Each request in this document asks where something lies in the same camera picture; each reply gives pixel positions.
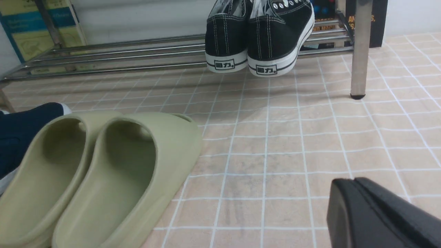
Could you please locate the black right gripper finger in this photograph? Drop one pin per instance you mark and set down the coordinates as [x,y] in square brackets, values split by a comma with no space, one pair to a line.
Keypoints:
[363,214]

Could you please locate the black canvas sneaker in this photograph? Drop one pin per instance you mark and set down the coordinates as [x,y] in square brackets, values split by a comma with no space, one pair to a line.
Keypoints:
[226,36]
[277,29]

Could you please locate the silver metal shoe rack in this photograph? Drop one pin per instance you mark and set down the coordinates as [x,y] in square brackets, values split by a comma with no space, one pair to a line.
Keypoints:
[184,52]

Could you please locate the black image processing book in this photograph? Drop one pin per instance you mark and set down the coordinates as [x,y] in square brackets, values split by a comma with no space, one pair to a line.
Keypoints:
[325,10]

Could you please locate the right green foam slipper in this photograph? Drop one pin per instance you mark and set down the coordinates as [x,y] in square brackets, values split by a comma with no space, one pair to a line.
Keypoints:
[139,163]

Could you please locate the green foam slipper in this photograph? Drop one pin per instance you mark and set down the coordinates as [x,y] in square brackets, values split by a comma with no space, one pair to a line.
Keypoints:
[48,177]
[139,163]

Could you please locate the left green foam slipper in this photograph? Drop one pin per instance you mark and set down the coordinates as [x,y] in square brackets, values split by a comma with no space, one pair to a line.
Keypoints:
[48,177]

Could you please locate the right navy slip-on shoe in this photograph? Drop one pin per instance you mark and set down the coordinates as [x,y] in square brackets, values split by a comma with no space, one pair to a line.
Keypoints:
[17,131]

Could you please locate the teal and yellow book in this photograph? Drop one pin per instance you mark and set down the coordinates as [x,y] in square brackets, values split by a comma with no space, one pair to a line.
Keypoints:
[27,31]

